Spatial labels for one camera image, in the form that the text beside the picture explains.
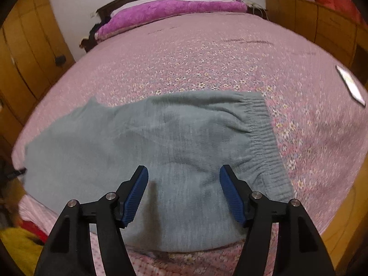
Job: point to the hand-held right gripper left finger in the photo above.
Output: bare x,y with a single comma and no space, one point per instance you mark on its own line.
136,195

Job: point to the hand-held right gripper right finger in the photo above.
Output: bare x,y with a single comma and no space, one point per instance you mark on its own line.
231,198

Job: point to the grey-green pants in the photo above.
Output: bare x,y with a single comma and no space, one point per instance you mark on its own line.
178,149

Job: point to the red cloth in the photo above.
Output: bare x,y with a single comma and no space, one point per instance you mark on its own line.
34,231

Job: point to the person's yellow jacket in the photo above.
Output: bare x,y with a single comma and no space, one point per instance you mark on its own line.
17,250

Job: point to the pink floral bed sheet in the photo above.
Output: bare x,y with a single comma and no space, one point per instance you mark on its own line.
215,63

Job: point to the small black device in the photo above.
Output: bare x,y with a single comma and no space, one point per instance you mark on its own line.
60,60

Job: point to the dark clothes pile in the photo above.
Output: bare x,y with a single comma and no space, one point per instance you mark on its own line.
92,38

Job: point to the smartphone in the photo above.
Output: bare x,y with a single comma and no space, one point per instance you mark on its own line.
349,83

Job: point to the magenta fuzzy blanket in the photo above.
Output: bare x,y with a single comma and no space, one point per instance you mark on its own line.
172,11

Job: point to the wooden wardrobe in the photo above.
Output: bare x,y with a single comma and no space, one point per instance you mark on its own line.
26,40

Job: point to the wooden cabinet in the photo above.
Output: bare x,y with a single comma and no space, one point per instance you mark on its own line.
302,17

